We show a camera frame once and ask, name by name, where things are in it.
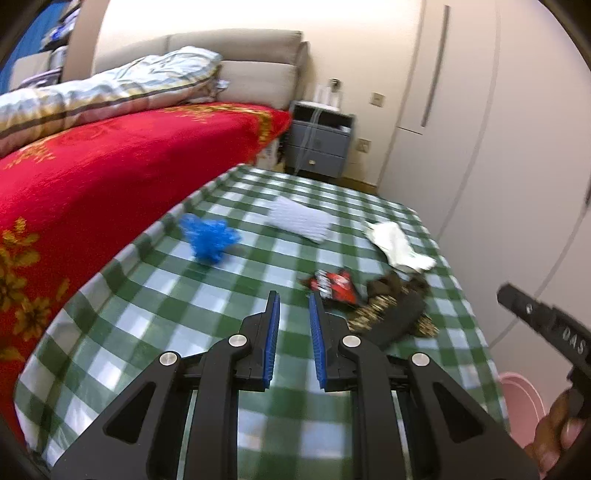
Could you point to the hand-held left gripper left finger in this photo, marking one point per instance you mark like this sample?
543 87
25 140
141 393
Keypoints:
272 341

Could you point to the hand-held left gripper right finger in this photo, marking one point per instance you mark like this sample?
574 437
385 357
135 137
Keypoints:
317 341

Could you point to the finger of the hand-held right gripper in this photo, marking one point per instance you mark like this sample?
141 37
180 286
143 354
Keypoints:
526 307

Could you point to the red black snack wrapper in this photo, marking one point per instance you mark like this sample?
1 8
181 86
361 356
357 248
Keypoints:
334 282

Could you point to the pink plastic bin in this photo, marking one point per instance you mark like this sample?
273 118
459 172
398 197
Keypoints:
517 397

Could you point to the dark gold-print wrapper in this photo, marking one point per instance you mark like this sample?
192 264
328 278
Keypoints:
397 314

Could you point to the white textured cloth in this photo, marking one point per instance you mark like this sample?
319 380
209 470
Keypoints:
300 219

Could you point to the blue plastic bag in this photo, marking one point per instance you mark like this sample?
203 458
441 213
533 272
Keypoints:
207 235

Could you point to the white paper bag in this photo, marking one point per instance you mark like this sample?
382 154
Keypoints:
392 240

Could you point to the person's right hand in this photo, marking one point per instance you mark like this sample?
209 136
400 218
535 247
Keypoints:
551 438

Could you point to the green checked tablecloth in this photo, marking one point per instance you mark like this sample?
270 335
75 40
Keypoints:
161 300

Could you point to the white wardrobe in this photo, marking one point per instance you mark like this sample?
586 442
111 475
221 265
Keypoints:
485 138

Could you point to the printed white bag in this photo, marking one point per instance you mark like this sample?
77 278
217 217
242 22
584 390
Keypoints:
268 154

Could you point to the grey nightstand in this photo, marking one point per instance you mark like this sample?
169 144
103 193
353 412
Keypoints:
318 147

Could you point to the red floral blanket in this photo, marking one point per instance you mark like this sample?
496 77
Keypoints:
92 184

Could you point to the white router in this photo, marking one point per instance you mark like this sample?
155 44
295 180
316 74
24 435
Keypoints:
325 98

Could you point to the beige padded headboard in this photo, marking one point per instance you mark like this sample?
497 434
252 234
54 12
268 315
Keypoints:
258 83

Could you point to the plaid quilt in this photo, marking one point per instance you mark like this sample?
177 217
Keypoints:
115 87

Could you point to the cluttered shelf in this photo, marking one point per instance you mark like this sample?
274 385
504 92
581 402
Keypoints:
46 55

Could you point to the wall socket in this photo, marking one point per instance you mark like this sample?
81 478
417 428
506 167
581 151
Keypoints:
364 145

